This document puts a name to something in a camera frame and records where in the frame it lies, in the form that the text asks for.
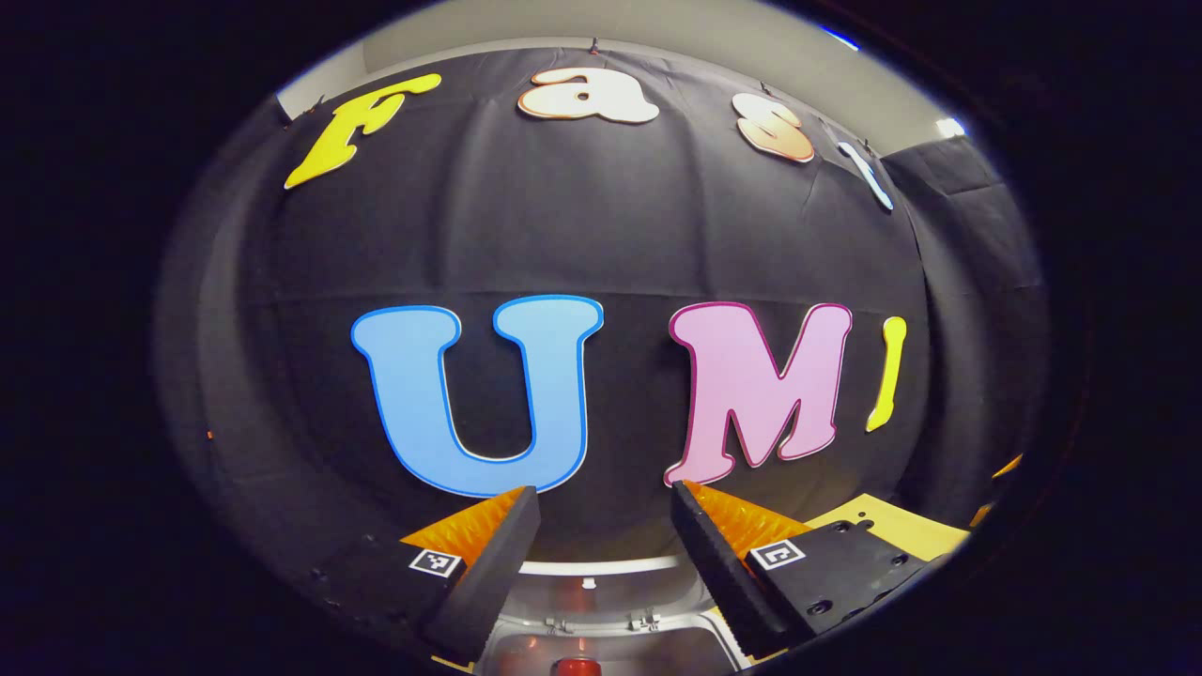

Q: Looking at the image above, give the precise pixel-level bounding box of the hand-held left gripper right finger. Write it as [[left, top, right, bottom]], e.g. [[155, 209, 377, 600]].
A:
[[669, 479, 932, 660]]

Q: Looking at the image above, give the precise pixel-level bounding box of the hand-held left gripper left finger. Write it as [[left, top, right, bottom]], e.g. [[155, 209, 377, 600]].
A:
[[313, 484, 544, 665]]

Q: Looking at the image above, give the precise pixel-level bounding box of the white desktop garbage bin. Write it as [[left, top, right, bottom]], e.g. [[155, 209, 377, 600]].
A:
[[468, 556, 754, 676]]

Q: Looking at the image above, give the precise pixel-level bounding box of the wooden desktop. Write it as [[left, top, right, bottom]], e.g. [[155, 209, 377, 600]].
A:
[[427, 505, 970, 676]]

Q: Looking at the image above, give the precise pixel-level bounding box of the black backdrop cloth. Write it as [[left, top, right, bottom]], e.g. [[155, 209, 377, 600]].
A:
[[155, 47, 1048, 602]]

